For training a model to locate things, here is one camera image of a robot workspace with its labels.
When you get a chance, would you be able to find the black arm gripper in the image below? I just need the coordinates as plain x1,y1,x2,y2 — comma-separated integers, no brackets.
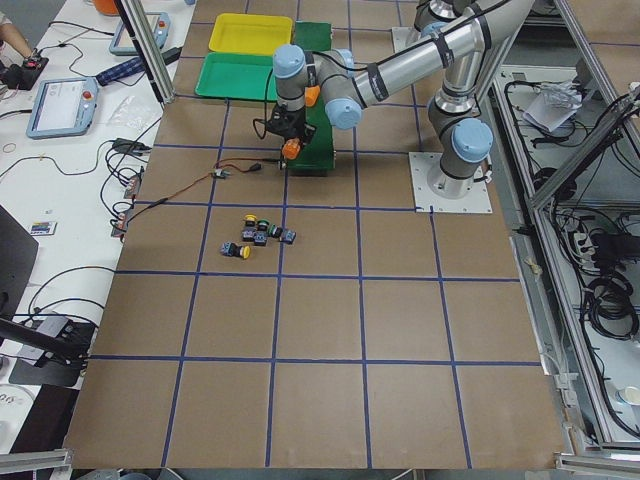
266,104,316,150

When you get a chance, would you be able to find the orange cylinder with label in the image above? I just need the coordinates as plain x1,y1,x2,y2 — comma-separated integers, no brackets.
281,138,303,161

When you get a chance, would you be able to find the plain orange cylinder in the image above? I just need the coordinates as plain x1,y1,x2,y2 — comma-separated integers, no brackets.
304,86,320,108

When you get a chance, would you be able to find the green push button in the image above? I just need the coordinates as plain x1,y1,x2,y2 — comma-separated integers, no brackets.
268,225,297,245
256,219,271,234

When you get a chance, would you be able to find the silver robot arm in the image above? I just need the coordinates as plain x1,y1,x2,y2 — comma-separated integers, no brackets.
261,0,533,182

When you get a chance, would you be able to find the small controller circuit board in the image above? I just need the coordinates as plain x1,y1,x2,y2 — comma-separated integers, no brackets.
212,168,231,179

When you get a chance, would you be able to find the green plastic tray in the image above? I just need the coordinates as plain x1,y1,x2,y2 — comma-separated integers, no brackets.
195,52,277,102

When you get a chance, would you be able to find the green conveyor belt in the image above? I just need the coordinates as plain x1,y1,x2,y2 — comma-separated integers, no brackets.
287,21,335,176

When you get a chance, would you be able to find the yellow push button rear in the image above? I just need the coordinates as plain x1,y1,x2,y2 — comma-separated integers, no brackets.
244,214,260,227

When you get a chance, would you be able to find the yellow push button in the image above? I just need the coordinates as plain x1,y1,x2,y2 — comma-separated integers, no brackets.
219,242,251,260
244,214,260,227

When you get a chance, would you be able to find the yellow plastic tray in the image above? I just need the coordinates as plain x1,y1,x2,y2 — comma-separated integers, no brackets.
208,13,293,56

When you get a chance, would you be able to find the black push button block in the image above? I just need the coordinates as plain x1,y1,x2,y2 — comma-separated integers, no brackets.
242,228,268,246

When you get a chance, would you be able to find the yellow push button front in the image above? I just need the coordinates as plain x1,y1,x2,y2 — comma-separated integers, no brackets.
219,242,251,260

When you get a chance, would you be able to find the black power adapter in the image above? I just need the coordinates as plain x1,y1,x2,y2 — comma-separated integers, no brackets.
162,47,182,65

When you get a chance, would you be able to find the blue plaid umbrella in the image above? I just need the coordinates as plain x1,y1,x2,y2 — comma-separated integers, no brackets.
95,57,145,86

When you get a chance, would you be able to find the teach pendant far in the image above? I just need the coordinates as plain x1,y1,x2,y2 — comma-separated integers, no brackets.
109,12,171,56

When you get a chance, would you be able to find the teach pendant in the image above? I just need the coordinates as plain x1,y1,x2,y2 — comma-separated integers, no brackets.
26,77,99,140
109,12,171,56

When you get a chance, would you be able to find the teach pendant near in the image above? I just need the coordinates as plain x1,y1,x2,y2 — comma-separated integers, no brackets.
26,77,99,140

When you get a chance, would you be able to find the red black wire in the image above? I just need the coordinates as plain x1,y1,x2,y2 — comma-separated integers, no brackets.
119,158,289,226

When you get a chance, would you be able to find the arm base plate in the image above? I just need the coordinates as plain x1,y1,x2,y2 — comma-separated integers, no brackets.
392,27,427,65
408,152,493,214

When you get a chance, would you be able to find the aluminium frame post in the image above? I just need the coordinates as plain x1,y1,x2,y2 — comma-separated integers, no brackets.
115,0,175,105

